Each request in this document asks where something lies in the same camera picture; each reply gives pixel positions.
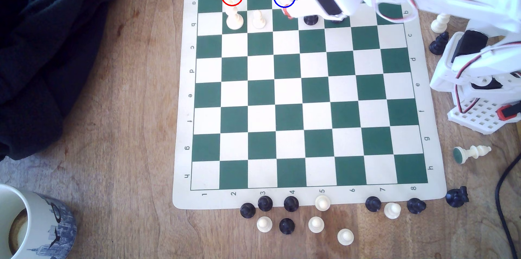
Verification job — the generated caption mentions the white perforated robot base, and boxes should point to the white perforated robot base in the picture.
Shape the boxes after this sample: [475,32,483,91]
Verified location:
[447,97,521,136]

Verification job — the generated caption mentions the green white chess mat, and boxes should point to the green white chess mat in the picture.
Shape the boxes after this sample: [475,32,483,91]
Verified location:
[172,0,447,211]

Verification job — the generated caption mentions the black chess piece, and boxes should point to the black chess piece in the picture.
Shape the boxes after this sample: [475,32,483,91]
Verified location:
[428,32,450,56]

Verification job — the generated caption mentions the fallen white piece green felt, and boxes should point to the fallen white piece green felt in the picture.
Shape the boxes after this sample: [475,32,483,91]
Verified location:
[452,145,492,165]

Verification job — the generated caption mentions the white pawn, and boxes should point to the white pawn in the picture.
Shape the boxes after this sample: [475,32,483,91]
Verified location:
[308,216,325,234]
[252,10,267,29]
[384,202,402,220]
[314,195,331,212]
[256,216,273,233]
[337,228,354,246]

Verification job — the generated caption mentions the tall white bishop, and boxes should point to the tall white bishop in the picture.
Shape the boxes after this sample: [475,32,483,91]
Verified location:
[226,0,244,30]

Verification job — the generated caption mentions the black knight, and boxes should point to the black knight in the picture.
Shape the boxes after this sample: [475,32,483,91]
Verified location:
[445,186,470,208]

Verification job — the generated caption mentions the dark cloth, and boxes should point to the dark cloth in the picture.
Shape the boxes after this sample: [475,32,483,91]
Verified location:
[0,0,137,161]

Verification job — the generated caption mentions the white mug with skyline print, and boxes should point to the white mug with skyline print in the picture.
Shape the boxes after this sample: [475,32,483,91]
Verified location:
[0,184,77,259]

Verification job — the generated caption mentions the red white black servo wires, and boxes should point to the red white black servo wires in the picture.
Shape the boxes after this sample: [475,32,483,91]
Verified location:
[453,61,478,114]
[372,0,420,23]

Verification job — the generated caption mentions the black cable on table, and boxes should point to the black cable on table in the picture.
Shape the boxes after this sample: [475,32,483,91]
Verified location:
[495,161,521,259]

